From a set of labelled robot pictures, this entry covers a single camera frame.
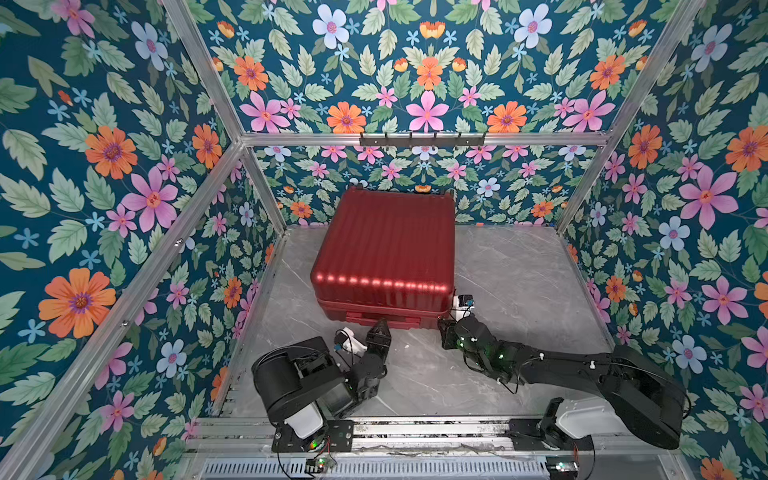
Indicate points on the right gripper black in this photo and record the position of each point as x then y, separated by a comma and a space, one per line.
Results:
447, 335

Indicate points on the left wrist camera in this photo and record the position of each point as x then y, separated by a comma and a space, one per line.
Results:
345, 340

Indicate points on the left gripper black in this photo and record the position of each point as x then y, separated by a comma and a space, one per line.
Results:
385, 340

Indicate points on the red hard-shell suitcase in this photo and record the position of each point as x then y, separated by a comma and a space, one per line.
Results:
388, 255

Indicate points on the aluminium cage frame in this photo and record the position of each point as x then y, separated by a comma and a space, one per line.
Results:
136, 224

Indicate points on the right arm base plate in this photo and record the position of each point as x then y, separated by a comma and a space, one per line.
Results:
537, 434

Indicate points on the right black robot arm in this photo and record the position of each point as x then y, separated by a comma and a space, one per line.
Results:
651, 403

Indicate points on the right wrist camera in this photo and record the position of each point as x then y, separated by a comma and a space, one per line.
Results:
463, 305

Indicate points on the white slotted cable duct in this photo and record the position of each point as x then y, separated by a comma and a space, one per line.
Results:
376, 468

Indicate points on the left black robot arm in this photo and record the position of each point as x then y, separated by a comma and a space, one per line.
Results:
307, 385

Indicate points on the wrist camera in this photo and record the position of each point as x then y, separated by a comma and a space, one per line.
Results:
345, 340
463, 305

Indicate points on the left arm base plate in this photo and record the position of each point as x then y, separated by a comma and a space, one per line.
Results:
334, 436

